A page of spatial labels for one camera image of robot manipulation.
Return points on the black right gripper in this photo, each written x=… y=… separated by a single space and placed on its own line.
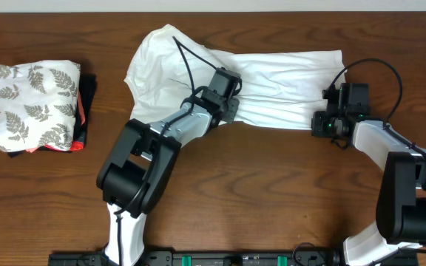
x=317 y=130

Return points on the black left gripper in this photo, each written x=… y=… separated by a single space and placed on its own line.
x=233 y=104

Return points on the white t-shirt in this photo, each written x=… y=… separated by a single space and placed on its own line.
x=280 y=90

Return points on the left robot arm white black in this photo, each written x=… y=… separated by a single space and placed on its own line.
x=137 y=170

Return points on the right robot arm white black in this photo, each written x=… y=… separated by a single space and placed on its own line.
x=398 y=234

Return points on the black folded garment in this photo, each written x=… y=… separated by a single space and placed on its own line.
x=88 y=84

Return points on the fern print folded cloth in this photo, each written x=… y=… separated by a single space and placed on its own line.
x=38 y=102

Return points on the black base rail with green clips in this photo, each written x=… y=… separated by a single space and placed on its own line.
x=304 y=254

